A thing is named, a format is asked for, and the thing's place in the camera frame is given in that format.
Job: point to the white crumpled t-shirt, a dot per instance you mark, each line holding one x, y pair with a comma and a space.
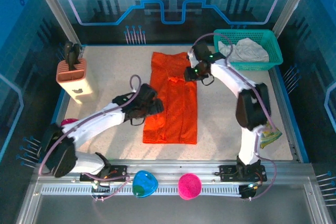
246, 49

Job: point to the magenta cup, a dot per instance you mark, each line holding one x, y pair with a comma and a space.
68, 122

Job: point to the pink bowl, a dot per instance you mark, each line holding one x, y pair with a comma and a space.
189, 186

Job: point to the teal plastic basket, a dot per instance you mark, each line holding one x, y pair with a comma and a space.
273, 51

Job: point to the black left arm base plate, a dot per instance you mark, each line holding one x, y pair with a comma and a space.
119, 172

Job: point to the blue green plastic bowl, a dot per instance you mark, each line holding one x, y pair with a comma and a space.
144, 183

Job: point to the pink knife block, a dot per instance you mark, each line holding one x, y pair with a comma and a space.
78, 85

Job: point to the aluminium frame rail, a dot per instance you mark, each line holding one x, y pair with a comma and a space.
170, 167

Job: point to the orange t-shirt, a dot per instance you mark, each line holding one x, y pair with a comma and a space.
181, 108

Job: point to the yellow green candy bag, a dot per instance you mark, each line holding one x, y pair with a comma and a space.
273, 134

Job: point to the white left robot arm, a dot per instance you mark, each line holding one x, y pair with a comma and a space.
89, 127

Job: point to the aluminium frame post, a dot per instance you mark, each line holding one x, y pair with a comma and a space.
294, 1
55, 9

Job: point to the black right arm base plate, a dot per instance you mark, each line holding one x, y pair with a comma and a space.
228, 172

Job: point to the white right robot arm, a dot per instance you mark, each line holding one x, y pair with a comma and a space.
249, 140

